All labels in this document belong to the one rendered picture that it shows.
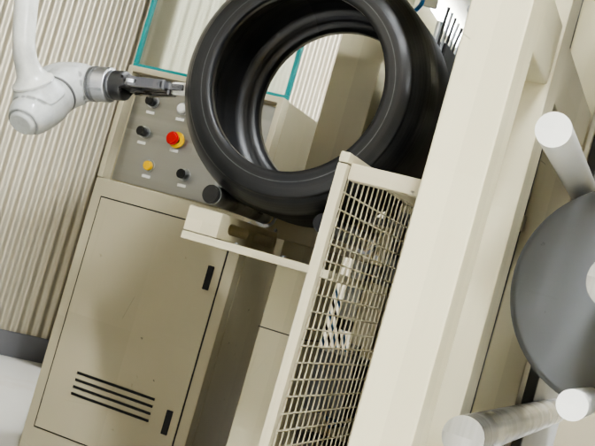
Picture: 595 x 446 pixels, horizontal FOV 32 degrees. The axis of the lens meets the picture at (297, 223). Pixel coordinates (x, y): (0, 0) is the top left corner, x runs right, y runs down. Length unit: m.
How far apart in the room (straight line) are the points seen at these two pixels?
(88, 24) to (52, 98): 2.72
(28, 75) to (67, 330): 1.02
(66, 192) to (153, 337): 2.17
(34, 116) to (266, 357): 0.84
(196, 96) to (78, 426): 1.27
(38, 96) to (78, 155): 2.69
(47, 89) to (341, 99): 0.74
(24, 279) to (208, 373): 2.26
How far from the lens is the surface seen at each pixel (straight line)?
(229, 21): 2.40
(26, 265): 5.20
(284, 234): 2.65
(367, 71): 2.69
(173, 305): 3.12
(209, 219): 2.35
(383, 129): 2.21
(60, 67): 2.68
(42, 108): 2.53
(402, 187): 1.70
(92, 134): 5.23
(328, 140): 2.68
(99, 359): 3.23
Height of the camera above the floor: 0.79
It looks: 3 degrees up
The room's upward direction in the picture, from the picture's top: 16 degrees clockwise
